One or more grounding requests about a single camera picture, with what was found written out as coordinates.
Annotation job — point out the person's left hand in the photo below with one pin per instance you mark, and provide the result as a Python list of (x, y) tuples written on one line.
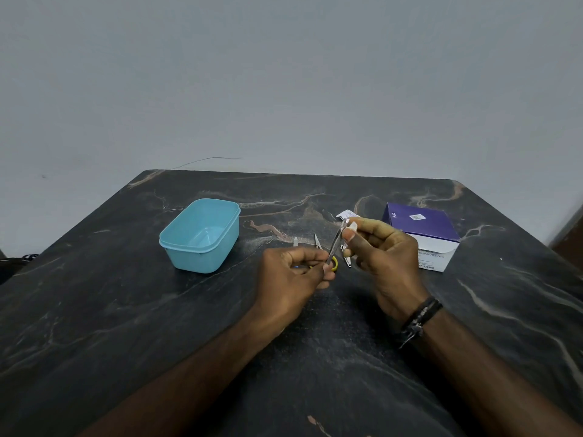
[(282, 286)]

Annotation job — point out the person's right hand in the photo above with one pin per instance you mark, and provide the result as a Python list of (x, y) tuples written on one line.
[(391, 263)]

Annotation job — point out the person's left thumb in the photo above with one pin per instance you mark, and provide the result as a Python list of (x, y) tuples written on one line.
[(324, 275)]

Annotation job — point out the person's right thumb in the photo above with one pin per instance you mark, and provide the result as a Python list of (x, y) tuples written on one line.
[(357, 243)]

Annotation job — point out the small white wipe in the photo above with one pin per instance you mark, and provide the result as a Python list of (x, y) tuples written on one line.
[(352, 226)]

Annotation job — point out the silver metal tweezers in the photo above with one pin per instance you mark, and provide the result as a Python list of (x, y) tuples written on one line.
[(336, 243)]

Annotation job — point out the person's right forearm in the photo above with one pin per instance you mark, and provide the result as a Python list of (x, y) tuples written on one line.
[(492, 382)]

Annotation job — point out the person's left forearm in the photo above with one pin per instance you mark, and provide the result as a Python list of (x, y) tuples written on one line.
[(191, 382)]

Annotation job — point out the silver nail clipper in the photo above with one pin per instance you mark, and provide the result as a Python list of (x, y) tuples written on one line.
[(347, 261)]

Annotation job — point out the torn white paper packet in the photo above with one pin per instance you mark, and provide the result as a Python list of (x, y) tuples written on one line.
[(346, 214)]

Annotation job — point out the purple and white cardboard box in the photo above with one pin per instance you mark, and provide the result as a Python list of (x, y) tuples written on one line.
[(430, 232)]

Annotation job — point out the black braided wristband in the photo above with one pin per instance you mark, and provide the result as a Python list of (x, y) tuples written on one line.
[(419, 316)]

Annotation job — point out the light blue plastic container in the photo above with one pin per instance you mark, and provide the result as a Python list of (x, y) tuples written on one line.
[(200, 236)]

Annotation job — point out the brown wooden furniture edge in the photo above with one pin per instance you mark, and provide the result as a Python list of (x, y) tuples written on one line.
[(571, 245)]

